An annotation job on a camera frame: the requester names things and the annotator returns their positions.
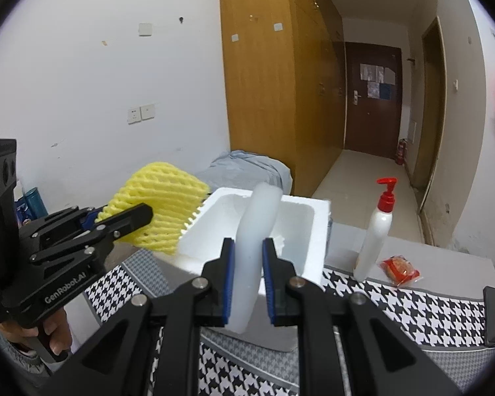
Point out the red fire extinguisher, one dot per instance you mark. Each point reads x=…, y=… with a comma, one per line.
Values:
x=401, y=152

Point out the light wooden door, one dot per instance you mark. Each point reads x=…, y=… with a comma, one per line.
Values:
x=431, y=132

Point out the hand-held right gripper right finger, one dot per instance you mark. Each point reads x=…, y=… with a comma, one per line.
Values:
x=270, y=280

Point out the dark brown door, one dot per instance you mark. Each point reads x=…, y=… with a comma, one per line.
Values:
x=371, y=128

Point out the white pump lotion bottle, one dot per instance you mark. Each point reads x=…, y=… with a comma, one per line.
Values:
x=373, y=239

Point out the blue-grey pillow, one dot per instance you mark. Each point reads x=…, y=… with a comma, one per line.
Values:
x=247, y=169

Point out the white wall switch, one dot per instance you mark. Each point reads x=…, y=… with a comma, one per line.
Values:
x=147, y=112

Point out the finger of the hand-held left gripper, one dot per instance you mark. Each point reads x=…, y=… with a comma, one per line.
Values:
x=128, y=218
x=66, y=218

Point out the white foam box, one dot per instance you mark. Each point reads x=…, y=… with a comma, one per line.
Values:
x=301, y=222

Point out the blue door notice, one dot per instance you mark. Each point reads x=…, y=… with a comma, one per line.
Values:
x=385, y=91

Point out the teal water bottle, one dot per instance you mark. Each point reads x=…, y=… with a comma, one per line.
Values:
x=35, y=204

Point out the yellow foam fruit net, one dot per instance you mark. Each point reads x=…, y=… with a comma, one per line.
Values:
x=161, y=189

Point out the white door notice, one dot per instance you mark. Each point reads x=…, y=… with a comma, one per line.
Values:
x=375, y=73

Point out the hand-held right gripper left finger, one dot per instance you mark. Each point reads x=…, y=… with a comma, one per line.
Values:
x=229, y=280

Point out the wooden wardrobe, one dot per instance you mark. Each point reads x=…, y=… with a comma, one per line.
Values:
x=264, y=90

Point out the houndstooth blanket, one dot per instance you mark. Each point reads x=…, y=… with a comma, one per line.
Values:
x=396, y=309

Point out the person's left hand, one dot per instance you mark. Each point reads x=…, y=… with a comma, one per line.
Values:
x=60, y=330

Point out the white foam sheet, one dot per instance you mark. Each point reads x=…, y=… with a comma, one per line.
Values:
x=251, y=255

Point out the black smartphone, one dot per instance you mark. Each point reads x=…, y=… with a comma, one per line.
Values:
x=493, y=317

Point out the white blank wall plate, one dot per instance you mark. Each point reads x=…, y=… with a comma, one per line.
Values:
x=145, y=29

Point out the white wall socket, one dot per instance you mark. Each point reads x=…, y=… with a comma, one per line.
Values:
x=133, y=115

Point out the red snack packet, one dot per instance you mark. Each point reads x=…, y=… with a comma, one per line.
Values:
x=398, y=270

